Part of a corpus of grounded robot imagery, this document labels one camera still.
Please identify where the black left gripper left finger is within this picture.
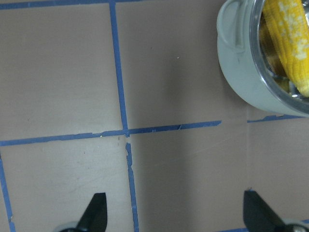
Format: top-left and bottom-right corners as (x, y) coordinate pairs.
(54, 193), (108, 232)

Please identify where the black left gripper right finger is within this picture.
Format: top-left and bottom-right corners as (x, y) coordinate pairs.
(243, 190), (309, 232)

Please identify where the yellow corn cob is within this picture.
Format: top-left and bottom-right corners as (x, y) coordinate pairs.
(262, 0), (309, 97)

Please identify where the pale green cooking pot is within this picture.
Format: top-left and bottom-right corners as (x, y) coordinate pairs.
(217, 0), (309, 117)

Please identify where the brown paper table mat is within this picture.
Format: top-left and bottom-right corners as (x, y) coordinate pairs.
(0, 0), (309, 232)

